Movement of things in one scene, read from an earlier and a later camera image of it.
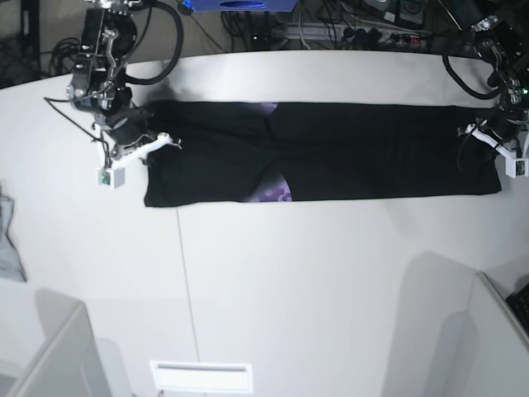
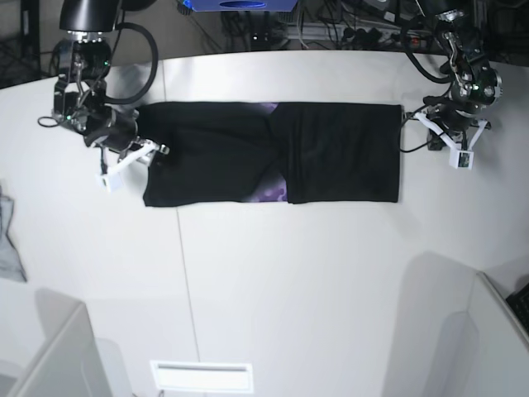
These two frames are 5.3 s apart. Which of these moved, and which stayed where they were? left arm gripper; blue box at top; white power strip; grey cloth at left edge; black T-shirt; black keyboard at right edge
Moved: left arm gripper; black T-shirt
Stayed: black keyboard at right edge; grey cloth at left edge; white power strip; blue box at top
